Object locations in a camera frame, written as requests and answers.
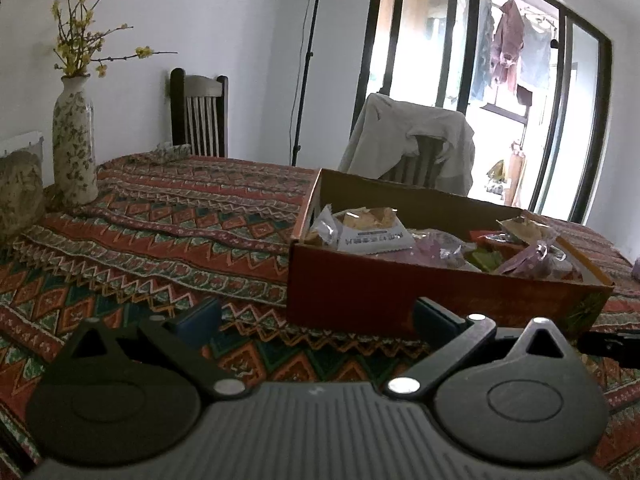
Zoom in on small pink snack packet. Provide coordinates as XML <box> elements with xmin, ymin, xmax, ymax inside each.
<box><xmin>410</xmin><ymin>229</ymin><xmax>477</xmax><ymax>267</ymax></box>

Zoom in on grey printed snack packet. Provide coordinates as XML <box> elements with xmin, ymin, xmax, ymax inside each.
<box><xmin>496</xmin><ymin>215</ymin><xmax>557</xmax><ymax>247</ymax></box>

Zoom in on dark wooden slatted chair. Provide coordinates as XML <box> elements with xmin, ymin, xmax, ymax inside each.
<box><xmin>170</xmin><ymin>67</ymin><xmax>230</xmax><ymax>159</ymax></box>

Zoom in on green snack packet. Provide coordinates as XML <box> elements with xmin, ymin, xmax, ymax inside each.
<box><xmin>464</xmin><ymin>250</ymin><xmax>504</xmax><ymax>274</ymax></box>

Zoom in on white barcode snack packet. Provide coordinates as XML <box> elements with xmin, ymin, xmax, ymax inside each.
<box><xmin>311</xmin><ymin>204</ymin><xmax>417</xmax><ymax>254</ymax></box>

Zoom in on wooden chair under jacket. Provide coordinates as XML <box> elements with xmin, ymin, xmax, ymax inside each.
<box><xmin>385</xmin><ymin>137</ymin><xmax>447</xmax><ymax>187</ymax></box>

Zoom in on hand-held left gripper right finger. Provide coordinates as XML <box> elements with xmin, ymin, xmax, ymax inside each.
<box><xmin>386</xmin><ymin>297</ymin><xmax>585</xmax><ymax>402</ymax></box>

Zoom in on black sliding door frame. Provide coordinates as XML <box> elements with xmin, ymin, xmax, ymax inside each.
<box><xmin>357</xmin><ymin>0</ymin><xmax>614</xmax><ymax>227</ymax></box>

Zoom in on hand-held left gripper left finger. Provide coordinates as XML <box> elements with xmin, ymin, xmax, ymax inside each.
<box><xmin>57</xmin><ymin>299</ymin><xmax>251</xmax><ymax>402</ymax></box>

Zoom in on maroon hanging shirt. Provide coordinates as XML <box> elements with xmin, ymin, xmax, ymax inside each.
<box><xmin>490</xmin><ymin>0</ymin><xmax>526</xmax><ymax>94</ymax></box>

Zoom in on large purple snack packet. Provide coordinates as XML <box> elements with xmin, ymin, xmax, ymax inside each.
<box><xmin>494</xmin><ymin>240</ymin><xmax>584</xmax><ymax>282</ymax></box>

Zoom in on light blue hanging garment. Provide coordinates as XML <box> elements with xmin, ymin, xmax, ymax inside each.
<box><xmin>517</xmin><ymin>17</ymin><xmax>554</xmax><ymax>92</ymax></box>

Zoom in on red cardboard box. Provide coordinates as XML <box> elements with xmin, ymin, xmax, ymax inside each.
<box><xmin>286</xmin><ymin>167</ymin><xmax>616</xmax><ymax>347</ymax></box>

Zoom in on black tripod stand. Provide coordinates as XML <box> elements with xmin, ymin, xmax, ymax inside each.
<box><xmin>290</xmin><ymin>0</ymin><xmax>332</xmax><ymax>167</ymax></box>

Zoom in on small floral cloth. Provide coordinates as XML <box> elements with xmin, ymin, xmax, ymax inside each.
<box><xmin>151</xmin><ymin>143</ymin><xmax>192</xmax><ymax>162</ymax></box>

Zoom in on yellow flower branches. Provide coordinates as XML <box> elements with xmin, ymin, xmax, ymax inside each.
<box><xmin>50</xmin><ymin>0</ymin><xmax>179</xmax><ymax>81</ymax></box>

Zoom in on chair draped with white cloth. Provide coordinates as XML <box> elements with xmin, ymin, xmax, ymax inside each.
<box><xmin>338</xmin><ymin>92</ymin><xmax>476</xmax><ymax>197</ymax></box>

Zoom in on patterned tablecloth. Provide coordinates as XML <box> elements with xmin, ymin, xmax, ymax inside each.
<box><xmin>0</xmin><ymin>152</ymin><xmax>640</xmax><ymax>480</ymax></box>

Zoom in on floral ceramic vase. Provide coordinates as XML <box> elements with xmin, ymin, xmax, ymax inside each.
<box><xmin>52</xmin><ymin>76</ymin><xmax>99</xmax><ymax>207</ymax></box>

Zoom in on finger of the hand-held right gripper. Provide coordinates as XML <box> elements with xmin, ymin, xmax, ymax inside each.
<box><xmin>577</xmin><ymin>330</ymin><xmax>640</xmax><ymax>370</ymax></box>

